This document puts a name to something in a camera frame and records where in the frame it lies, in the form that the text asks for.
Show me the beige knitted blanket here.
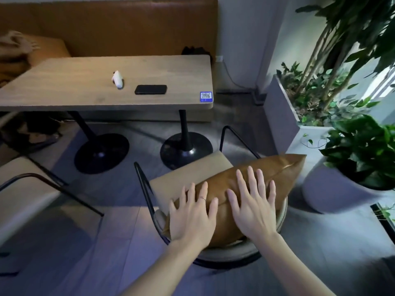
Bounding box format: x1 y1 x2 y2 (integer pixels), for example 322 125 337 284
0 30 39 87

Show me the black frame chair beige seat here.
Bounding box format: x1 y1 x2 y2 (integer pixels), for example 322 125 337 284
0 155 105 276
134 126 289 270

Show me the small white device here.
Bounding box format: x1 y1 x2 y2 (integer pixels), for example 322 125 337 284
111 70 124 89

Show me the dark bag under table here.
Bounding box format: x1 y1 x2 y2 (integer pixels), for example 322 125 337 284
0 111 67 153

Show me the leafy green pothos plant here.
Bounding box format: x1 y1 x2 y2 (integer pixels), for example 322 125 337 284
301 115 395 191

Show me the brown leather pillow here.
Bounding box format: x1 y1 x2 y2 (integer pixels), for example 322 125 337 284
162 154 307 249

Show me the person's left hand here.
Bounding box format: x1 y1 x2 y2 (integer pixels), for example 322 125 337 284
168 181 219 251

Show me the round white plant pot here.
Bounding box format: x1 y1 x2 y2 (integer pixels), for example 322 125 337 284
301 164 395 215

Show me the dark power cable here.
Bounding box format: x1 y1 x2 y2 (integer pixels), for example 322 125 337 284
216 60 266 105

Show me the black smartphone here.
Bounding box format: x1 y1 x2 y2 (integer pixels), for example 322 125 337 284
135 84 168 95

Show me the white rectangular planter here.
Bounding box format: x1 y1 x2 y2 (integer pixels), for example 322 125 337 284
263 74 336 159

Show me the brown leather bench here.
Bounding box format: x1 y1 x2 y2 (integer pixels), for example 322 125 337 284
0 0 219 122

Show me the tall green tree plant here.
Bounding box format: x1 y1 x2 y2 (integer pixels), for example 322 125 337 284
275 0 395 127

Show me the orange seat cushion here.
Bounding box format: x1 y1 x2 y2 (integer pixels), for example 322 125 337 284
26 34 71 69

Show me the black bag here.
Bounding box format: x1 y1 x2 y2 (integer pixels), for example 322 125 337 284
181 46 213 63

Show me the person's right forearm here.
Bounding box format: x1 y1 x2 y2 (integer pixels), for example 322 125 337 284
247 232 337 296

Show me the person's left forearm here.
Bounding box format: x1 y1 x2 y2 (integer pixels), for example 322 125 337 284
121 242 208 296

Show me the wooden table with black pedestals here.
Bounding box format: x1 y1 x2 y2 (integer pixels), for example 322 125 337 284
0 55 215 175

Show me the black planter box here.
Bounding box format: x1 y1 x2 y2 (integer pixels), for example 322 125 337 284
370 202 395 244

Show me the person's right hand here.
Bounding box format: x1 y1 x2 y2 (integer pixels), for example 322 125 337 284
227 166 278 241

